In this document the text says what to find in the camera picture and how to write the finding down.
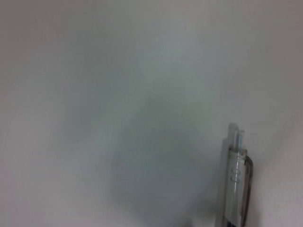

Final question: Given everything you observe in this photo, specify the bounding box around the silver grey pen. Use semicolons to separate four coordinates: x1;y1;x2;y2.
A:
221;122;256;227

